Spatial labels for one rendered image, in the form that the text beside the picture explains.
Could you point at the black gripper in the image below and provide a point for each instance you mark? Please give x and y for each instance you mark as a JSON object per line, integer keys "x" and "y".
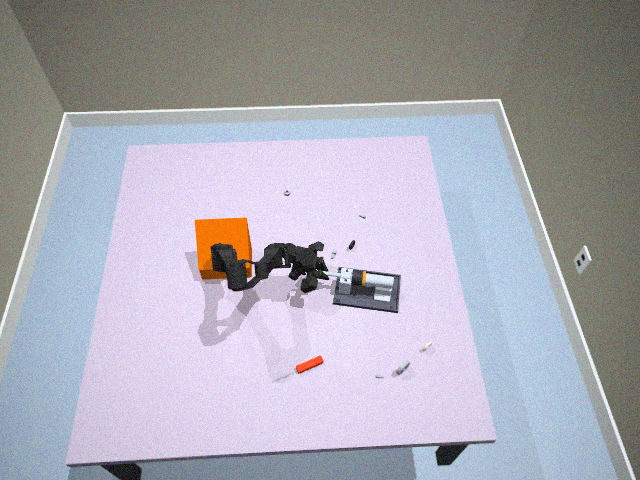
{"x": 310, "y": 282}

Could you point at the red-handled screwdriver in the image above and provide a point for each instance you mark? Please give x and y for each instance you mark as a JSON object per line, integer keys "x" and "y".
{"x": 305, "y": 366}

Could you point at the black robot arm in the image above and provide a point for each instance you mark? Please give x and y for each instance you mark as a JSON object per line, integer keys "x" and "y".
{"x": 224, "y": 259}

